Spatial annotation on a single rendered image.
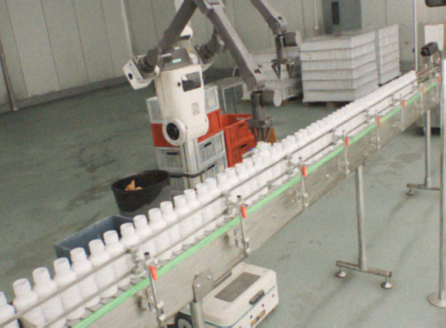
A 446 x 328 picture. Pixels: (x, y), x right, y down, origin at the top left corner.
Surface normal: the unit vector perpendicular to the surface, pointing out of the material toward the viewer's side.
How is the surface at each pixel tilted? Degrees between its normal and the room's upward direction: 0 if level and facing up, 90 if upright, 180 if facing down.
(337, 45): 90
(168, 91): 90
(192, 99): 90
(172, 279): 90
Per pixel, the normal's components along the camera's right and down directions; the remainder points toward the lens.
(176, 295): 0.80, 0.08
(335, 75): -0.56, 0.30
